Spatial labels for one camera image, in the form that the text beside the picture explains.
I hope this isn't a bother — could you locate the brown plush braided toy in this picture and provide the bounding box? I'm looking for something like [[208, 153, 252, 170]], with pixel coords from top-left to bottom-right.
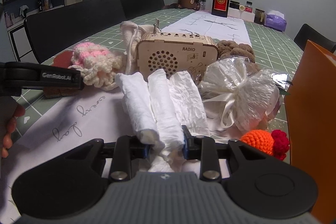
[[217, 40, 255, 63]]

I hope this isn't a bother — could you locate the white deer table runner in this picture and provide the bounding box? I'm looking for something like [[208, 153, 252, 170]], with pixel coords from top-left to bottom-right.
[[0, 9, 253, 224]]

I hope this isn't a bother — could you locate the small red label jar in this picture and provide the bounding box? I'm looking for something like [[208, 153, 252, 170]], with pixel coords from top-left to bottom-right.
[[244, 1, 253, 13]]

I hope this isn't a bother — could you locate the black chair right side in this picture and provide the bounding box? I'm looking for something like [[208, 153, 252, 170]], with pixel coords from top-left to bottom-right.
[[294, 23, 335, 53]]

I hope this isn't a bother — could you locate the black chair near left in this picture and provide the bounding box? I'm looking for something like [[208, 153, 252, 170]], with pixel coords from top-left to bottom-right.
[[24, 0, 126, 64]]

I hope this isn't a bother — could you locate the pink cream crochet item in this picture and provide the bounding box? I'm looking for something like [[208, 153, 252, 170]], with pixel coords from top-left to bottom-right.
[[70, 42, 126, 91]]

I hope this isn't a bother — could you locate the white towel bundle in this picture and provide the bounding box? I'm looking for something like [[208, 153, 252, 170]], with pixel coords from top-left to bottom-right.
[[115, 69, 210, 172]]

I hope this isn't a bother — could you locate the white gauze ribbon bundle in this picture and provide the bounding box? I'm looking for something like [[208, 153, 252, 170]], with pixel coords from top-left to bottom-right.
[[198, 57, 291, 134]]

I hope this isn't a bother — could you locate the red felt coaster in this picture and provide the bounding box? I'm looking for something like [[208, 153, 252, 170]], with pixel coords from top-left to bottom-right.
[[52, 51, 73, 68]]

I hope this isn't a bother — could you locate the wooden radio box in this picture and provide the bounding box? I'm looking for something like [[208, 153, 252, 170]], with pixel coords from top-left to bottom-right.
[[136, 31, 219, 81]]

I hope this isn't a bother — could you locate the cream drawstring cloth bag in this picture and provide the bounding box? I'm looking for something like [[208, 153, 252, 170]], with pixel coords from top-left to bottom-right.
[[120, 21, 153, 75]]

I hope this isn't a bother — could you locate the orange red crochet toy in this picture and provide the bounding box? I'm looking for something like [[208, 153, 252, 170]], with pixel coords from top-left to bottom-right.
[[240, 130, 290, 161]]

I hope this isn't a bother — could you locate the purple tissue pack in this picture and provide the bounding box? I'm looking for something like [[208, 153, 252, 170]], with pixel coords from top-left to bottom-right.
[[264, 10, 287, 32]]

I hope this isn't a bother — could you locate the black chair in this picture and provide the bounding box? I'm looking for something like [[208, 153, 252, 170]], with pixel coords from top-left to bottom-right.
[[120, 0, 165, 20], [24, 0, 126, 64], [294, 23, 335, 53]]

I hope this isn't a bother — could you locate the person's left hand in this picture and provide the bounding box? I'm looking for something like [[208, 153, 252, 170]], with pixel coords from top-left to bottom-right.
[[1, 104, 25, 158]]

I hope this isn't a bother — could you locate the white box on table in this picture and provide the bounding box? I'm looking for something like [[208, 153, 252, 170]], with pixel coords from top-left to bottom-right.
[[228, 7, 255, 22]]

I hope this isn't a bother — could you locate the brown liquor bottle red label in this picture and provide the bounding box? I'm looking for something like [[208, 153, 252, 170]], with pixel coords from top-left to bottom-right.
[[211, 0, 230, 18]]

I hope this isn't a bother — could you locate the orange storage box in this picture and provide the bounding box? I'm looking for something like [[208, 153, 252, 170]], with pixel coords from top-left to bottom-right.
[[285, 41, 336, 223]]

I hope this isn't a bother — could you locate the black chair far left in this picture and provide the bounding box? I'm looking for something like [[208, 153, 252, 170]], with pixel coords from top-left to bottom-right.
[[120, 0, 165, 20]]

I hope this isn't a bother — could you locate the green grid tablecloth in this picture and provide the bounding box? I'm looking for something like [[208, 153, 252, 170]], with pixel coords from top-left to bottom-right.
[[11, 9, 303, 142]]

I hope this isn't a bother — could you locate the dark glass jar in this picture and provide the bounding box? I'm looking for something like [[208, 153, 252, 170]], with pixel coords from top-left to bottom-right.
[[254, 9, 266, 25]]

